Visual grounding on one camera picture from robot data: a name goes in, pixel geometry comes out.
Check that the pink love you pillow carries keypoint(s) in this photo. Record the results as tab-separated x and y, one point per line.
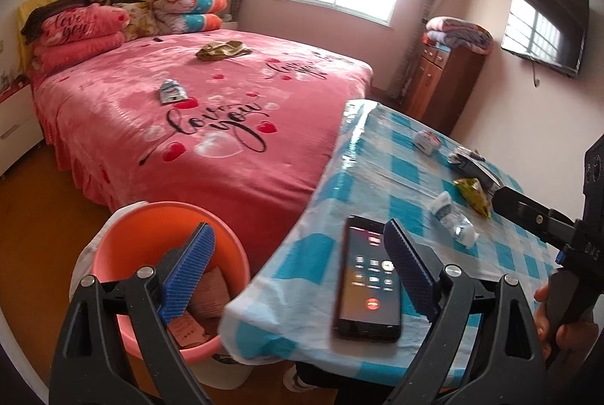
83	23

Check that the small white blue carton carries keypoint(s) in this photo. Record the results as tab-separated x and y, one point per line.
426	142

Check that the white bedside cabinet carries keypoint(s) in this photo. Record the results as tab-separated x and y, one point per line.
19	126

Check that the rolled colourful quilt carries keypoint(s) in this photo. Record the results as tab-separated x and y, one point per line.
177	17

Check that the blue white checkered tablecloth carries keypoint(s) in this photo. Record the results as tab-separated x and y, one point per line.
286	312

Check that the blue white packet on bed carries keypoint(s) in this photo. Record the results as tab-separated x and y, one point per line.
172	92

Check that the folded blanket on cabinet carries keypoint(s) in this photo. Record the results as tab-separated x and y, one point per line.
455	33

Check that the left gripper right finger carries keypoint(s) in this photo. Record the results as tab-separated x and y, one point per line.
505	364

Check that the orange plastic trash bucket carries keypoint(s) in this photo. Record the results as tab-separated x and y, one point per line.
146	232

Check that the brown wooden cabinet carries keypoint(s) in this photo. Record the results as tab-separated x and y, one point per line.
441	86

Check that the pink lower pillow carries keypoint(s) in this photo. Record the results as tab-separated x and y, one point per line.
48	59

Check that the right hand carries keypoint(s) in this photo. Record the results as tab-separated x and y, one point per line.
574	340

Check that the wall mounted television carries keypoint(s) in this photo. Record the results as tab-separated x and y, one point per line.
552	33

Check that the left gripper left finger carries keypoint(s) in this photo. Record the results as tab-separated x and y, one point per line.
90	363

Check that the pink love you bedspread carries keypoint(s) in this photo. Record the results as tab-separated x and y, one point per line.
249	144

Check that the dark brown blanket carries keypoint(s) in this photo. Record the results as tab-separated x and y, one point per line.
33	26

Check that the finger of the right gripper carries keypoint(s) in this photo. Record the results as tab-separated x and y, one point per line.
548	225

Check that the black smartphone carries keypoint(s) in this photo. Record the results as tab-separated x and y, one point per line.
368	306

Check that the floral beige pillow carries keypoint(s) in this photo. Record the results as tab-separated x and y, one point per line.
141	21

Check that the white silver wrapper bag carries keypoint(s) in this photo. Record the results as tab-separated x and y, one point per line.
473	166

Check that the yellow snack bag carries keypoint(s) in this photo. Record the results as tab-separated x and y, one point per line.
471	191

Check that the pink paper in bucket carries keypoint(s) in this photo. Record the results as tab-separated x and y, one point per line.
199	322

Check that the olive crumpled cloth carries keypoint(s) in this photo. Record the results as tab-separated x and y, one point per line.
222	50

